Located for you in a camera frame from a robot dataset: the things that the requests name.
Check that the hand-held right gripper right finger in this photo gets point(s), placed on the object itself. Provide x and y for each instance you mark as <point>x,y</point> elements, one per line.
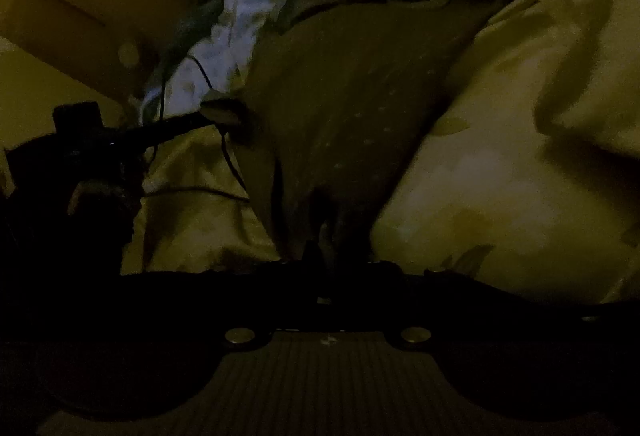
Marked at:
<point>380,281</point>

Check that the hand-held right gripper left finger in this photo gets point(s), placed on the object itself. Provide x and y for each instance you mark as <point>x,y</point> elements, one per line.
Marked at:
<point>280,281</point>

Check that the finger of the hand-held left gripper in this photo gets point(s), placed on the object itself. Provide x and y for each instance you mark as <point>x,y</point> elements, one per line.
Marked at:
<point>195,120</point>

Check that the dark dotted garment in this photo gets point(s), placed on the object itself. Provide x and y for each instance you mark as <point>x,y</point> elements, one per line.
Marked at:
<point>350,115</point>

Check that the pile of light clothes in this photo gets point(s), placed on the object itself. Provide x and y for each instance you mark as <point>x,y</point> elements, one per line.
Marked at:
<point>525,155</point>

